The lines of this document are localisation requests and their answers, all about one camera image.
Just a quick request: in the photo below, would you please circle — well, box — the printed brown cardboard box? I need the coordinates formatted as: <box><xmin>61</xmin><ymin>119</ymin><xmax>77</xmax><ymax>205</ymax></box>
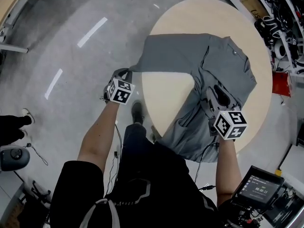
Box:
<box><xmin>239</xmin><ymin>0</ymin><xmax>270</xmax><ymax>21</ymax></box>

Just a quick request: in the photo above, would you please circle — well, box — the group of black helmets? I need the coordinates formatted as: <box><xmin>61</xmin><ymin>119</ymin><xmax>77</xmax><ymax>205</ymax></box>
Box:
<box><xmin>254</xmin><ymin>0</ymin><xmax>304</xmax><ymax>76</ymax></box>

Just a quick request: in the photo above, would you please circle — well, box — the grey robe garment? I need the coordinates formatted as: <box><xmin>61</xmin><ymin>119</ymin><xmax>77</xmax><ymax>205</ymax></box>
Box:
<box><xmin>129</xmin><ymin>33</ymin><xmax>258</xmax><ymax>163</ymax></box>

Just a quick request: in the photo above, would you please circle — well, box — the person's left shoe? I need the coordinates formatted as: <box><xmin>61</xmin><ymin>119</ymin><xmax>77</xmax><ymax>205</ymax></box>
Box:
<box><xmin>131</xmin><ymin>101</ymin><xmax>145</xmax><ymax>126</ymax></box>

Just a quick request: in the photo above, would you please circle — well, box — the grey shoulder strap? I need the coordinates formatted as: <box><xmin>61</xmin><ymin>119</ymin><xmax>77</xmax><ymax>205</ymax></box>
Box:
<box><xmin>80</xmin><ymin>198</ymin><xmax>121</xmax><ymax>228</ymax></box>

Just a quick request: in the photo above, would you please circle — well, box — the red metal cabinet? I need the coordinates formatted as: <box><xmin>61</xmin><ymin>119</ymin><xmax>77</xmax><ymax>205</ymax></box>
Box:
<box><xmin>272</xmin><ymin>71</ymin><xmax>293</xmax><ymax>97</ymax></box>

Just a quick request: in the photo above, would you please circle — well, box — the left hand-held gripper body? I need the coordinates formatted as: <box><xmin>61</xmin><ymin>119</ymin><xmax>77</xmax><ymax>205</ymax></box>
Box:
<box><xmin>102</xmin><ymin>77</ymin><xmax>136</xmax><ymax>106</ymax></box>

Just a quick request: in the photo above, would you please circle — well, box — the person's shoe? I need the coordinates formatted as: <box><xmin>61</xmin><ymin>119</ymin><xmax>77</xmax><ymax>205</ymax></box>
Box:
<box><xmin>151</xmin><ymin>125</ymin><xmax>163</xmax><ymax>143</ymax></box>
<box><xmin>131</xmin><ymin>101</ymin><xmax>145</xmax><ymax>126</ymax></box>

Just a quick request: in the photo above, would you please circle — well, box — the person's right shoe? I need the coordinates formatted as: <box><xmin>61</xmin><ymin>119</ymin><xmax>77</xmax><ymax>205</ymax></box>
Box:
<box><xmin>151</xmin><ymin>125</ymin><xmax>163</xmax><ymax>143</ymax></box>

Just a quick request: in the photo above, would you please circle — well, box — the person's black shirt torso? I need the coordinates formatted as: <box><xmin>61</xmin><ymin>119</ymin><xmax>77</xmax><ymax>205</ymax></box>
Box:
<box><xmin>48</xmin><ymin>141</ymin><xmax>219</xmax><ymax>228</ymax></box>

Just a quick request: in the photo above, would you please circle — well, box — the black monitor mount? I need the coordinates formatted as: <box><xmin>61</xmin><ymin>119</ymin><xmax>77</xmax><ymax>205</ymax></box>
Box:
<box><xmin>220</xmin><ymin>186</ymin><xmax>298</xmax><ymax>228</ymax></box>

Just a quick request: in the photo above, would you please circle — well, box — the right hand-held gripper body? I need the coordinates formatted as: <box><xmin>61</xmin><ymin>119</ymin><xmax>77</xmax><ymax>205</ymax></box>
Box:
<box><xmin>205</xmin><ymin>103</ymin><xmax>248</xmax><ymax>141</ymax></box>

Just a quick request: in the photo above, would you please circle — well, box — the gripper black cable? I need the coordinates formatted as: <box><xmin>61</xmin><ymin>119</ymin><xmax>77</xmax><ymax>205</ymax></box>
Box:
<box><xmin>194</xmin><ymin>141</ymin><xmax>219</xmax><ymax>192</ymax></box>
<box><xmin>104</xmin><ymin>120</ymin><xmax>124</xmax><ymax>200</ymax></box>

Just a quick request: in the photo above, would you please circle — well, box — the white round helmet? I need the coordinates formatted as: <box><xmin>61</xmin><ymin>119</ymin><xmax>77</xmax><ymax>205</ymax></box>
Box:
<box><xmin>273</xmin><ymin>43</ymin><xmax>287</xmax><ymax>59</ymax></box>

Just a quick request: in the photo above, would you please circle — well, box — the person's right forearm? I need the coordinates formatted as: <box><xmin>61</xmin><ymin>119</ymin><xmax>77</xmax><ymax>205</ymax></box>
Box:
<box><xmin>215</xmin><ymin>138</ymin><xmax>243</xmax><ymax>208</ymax></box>

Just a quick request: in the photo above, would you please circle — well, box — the light wooden desk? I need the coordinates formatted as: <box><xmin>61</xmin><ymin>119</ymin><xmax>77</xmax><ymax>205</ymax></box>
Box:
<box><xmin>0</xmin><ymin>0</ymin><xmax>72</xmax><ymax>55</ymax></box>

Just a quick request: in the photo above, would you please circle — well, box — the black chest monitor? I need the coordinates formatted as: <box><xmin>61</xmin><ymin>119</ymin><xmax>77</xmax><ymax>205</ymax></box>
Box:
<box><xmin>231</xmin><ymin>165</ymin><xmax>286</xmax><ymax>210</ymax></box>

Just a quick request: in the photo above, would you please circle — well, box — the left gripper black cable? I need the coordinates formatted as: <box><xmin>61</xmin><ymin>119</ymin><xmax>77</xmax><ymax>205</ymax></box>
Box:
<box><xmin>104</xmin><ymin>120</ymin><xmax>124</xmax><ymax>200</ymax></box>

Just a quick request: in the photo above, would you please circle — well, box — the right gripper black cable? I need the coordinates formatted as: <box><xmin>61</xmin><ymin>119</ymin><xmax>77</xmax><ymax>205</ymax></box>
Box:
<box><xmin>194</xmin><ymin>141</ymin><xmax>219</xmax><ymax>192</ymax></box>

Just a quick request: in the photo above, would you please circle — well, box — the person's left leg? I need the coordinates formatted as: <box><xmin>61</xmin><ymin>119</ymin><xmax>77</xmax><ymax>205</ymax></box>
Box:
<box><xmin>122</xmin><ymin>123</ymin><xmax>155</xmax><ymax>152</ymax></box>

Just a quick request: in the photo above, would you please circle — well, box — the person's left forearm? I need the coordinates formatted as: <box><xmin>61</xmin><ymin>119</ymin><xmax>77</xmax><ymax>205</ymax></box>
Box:
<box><xmin>77</xmin><ymin>102</ymin><xmax>120</xmax><ymax>173</ymax></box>

